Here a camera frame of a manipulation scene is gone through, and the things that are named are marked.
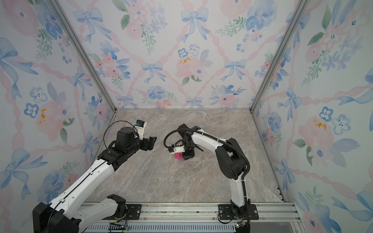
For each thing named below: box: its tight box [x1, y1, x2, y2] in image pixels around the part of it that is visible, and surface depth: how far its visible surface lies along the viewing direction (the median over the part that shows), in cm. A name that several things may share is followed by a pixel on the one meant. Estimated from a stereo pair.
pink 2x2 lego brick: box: [174, 152, 184, 160], surface depth 88 cm
